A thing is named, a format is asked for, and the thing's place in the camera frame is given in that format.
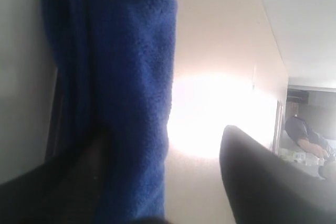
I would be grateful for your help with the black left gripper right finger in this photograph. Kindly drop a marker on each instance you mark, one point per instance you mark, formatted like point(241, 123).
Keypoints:
point(263, 188)

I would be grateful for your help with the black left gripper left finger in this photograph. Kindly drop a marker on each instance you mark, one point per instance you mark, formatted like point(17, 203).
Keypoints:
point(65, 189)

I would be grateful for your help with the blue microfiber cloth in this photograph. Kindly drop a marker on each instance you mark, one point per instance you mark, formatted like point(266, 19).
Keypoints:
point(115, 63)

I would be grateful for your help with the person in dark shirt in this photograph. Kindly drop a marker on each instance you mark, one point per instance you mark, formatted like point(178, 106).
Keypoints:
point(308, 139)

